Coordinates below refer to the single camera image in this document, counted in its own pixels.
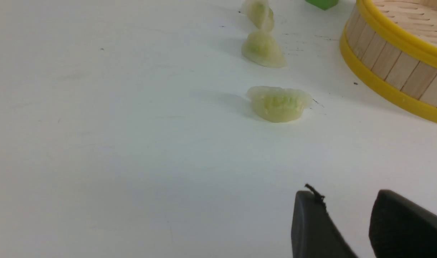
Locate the green foam cube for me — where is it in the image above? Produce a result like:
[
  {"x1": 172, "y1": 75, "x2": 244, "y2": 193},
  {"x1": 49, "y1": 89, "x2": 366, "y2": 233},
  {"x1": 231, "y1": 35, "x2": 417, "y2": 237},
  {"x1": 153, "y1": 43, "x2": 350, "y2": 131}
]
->
[{"x1": 305, "y1": 0, "x2": 339, "y2": 10}]

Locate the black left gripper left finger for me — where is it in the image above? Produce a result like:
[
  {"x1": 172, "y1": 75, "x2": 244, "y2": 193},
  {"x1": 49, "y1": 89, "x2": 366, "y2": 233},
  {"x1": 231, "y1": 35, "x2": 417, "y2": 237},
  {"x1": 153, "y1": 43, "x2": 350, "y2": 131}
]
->
[{"x1": 291, "y1": 183, "x2": 357, "y2": 258}]

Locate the green dumpling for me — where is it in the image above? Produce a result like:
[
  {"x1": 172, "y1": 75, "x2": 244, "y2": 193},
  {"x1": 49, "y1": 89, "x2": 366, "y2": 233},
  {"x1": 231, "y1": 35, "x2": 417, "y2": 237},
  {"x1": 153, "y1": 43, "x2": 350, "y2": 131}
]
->
[
  {"x1": 240, "y1": 0, "x2": 275, "y2": 32},
  {"x1": 241, "y1": 30, "x2": 287, "y2": 68},
  {"x1": 247, "y1": 86, "x2": 312, "y2": 123}
]

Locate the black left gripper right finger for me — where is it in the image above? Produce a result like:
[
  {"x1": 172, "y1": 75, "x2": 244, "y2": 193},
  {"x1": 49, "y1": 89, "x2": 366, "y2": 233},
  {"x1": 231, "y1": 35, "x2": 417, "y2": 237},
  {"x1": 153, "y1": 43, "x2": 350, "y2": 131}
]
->
[{"x1": 369, "y1": 190, "x2": 437, "y2": 258}]

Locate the bamboo steamer tray yellow rim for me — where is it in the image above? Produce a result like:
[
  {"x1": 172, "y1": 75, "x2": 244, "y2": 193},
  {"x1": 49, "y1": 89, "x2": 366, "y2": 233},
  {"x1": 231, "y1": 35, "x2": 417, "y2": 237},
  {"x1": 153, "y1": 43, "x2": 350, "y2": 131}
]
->
[{"x1": 339, "y1": 0, "x2": 437, "y2": 123}]

